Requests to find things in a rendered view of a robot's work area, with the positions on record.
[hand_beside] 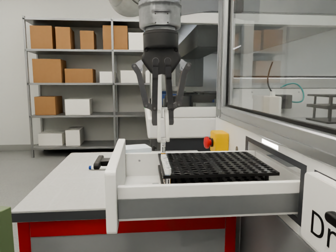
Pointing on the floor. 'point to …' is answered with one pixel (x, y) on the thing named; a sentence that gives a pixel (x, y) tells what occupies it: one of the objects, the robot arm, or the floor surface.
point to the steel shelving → (82, 83)
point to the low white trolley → (67, 194)
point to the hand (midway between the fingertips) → (162, 125)
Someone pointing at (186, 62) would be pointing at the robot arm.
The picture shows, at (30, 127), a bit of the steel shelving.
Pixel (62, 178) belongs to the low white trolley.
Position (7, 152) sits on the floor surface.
